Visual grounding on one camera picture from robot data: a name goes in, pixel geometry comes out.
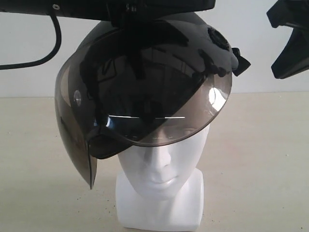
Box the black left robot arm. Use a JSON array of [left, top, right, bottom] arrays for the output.
[[0, 0, 216, 70]]

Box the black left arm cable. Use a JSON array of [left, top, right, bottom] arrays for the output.
[[0, 14, 62, 70]]

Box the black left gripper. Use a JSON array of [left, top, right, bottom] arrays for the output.
[[106, 0, 216, 80]]

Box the white mannequin head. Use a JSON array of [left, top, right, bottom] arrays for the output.
[[115, 127, 210, 232]]

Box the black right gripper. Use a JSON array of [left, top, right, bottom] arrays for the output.
[[267, 0, 309, 79]]

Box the black helmet with tinted visor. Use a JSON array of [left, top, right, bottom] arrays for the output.
[[55, 13, 251, 188]]

